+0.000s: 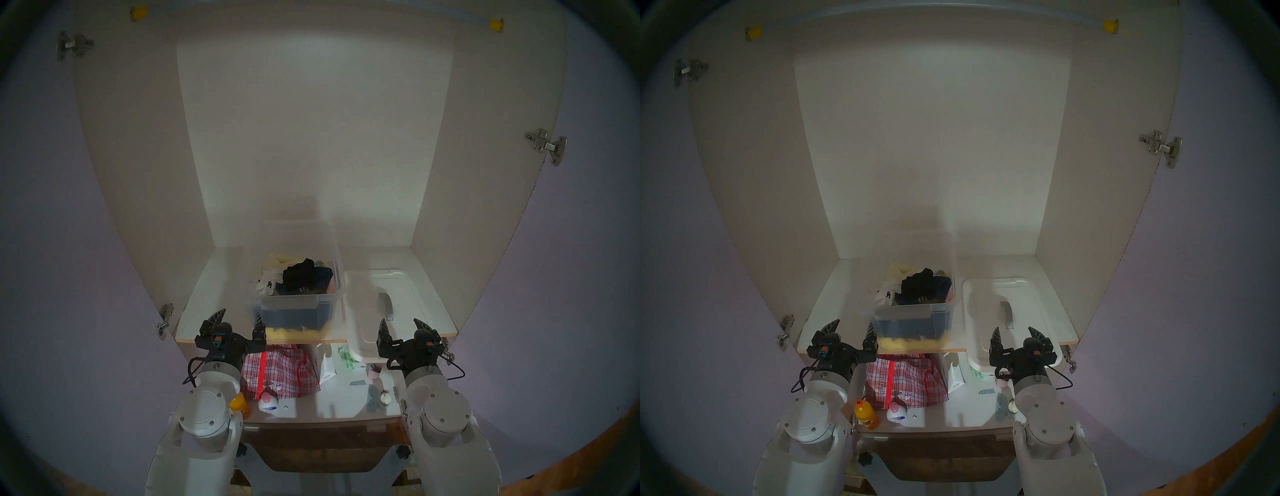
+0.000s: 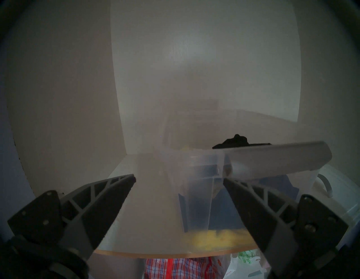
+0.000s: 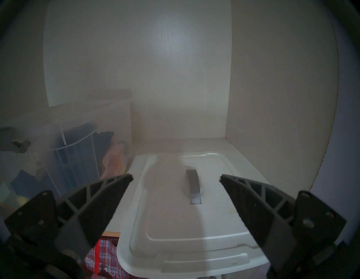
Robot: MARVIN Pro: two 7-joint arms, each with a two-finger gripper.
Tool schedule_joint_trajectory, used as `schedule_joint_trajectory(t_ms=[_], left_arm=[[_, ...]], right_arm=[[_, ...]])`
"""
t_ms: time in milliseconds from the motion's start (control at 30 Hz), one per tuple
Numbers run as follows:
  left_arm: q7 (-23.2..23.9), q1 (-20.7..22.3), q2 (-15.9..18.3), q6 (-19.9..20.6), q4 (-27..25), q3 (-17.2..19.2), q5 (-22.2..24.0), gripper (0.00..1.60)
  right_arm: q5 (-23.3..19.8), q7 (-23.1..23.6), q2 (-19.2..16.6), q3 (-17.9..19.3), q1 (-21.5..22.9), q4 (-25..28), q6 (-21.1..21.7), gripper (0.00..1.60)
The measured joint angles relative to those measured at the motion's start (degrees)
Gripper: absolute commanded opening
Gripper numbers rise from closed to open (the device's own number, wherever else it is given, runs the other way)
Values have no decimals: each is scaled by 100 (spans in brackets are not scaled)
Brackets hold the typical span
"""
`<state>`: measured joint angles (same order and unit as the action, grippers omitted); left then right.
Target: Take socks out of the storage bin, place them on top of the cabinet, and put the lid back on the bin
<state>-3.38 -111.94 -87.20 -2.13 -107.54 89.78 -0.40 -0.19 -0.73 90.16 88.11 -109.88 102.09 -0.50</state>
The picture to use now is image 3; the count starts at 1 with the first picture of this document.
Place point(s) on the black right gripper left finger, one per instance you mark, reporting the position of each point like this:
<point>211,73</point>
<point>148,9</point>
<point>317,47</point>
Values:
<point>92,208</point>

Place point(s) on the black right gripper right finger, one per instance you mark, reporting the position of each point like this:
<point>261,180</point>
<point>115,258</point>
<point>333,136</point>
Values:
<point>253,208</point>

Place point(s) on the clear plastic storage bin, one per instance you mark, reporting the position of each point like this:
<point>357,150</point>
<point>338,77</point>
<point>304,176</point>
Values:
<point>84,118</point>

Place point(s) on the beige wardrobe cabinet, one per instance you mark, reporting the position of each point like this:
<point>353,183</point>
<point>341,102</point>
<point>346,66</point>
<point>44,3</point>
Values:
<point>168,70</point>

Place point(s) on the red plaid woven bag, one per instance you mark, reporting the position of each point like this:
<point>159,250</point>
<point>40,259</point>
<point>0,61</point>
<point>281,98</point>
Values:
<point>104,253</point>

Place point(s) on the orange sock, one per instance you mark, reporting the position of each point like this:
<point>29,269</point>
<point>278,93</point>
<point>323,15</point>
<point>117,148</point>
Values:
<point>115,157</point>

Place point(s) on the yellow cloth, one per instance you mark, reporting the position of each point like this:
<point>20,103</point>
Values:
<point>20,201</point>

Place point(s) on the blue folded cloth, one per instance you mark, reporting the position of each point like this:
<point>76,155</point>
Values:
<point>25,180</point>

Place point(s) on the navy sock tan stripes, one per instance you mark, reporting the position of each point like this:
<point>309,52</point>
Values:
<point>81,132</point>

